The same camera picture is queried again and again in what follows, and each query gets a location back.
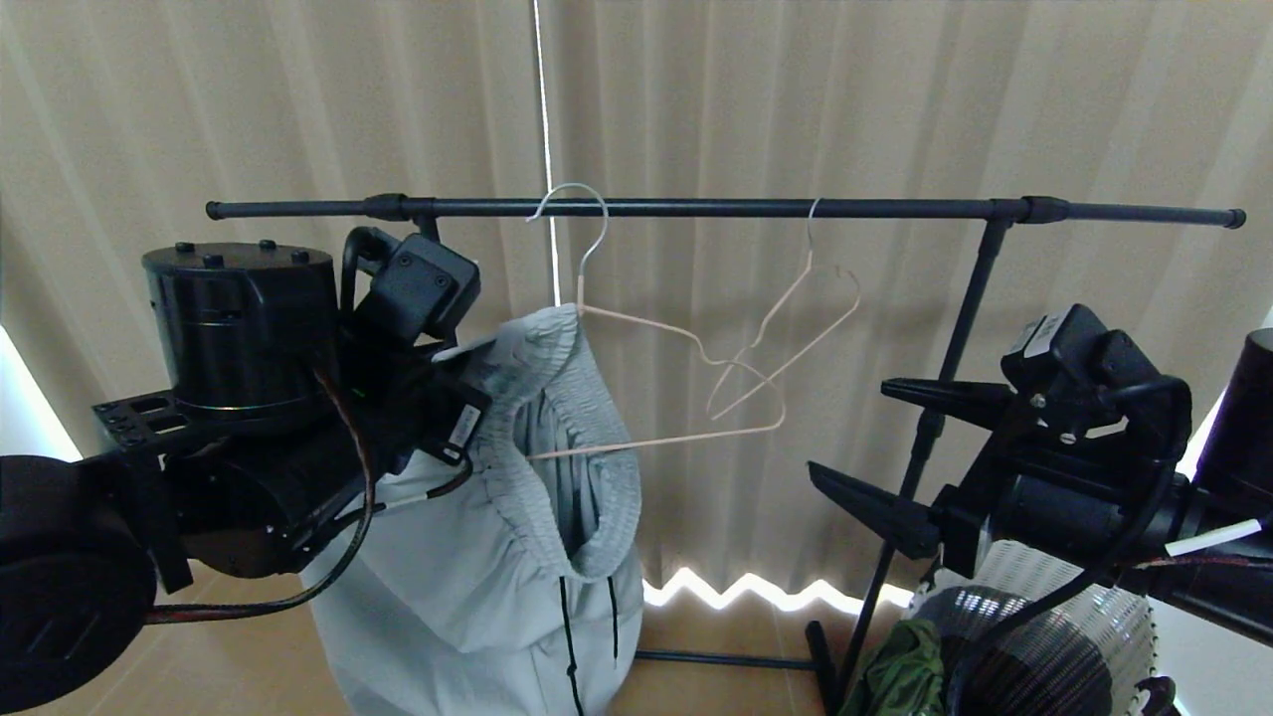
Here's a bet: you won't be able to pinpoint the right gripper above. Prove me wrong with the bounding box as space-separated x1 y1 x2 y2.
808 378 1194 590

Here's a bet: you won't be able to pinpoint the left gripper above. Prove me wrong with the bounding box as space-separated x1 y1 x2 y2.
174 333 495 580

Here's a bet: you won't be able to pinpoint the pale grey shorts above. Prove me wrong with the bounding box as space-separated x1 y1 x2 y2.
298 303 647 716

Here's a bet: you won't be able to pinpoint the pink clothes hanger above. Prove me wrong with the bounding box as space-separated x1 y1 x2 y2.
525 182 787 460
706 199 862 422

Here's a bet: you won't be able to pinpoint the black clothes rack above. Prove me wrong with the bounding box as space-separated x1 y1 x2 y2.
206 194 1247 716

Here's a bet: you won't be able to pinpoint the white laundry basket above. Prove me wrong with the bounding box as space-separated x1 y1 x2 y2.
910 542 1180 716

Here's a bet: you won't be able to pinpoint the green garment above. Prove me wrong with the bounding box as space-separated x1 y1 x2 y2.
867 619 946 716

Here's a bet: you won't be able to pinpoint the black cable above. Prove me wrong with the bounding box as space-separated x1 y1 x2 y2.
945 373 1194 716
144 368 476 627
341 227 401 314

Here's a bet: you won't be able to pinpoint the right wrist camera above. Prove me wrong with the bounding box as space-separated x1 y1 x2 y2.
1000 303 1145 446

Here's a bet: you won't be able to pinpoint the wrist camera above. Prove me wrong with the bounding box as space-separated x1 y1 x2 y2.
356 234 483 346
1000 303 1145 446

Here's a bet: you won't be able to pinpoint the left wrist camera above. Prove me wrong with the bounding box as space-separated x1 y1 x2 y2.
356 234 483 346

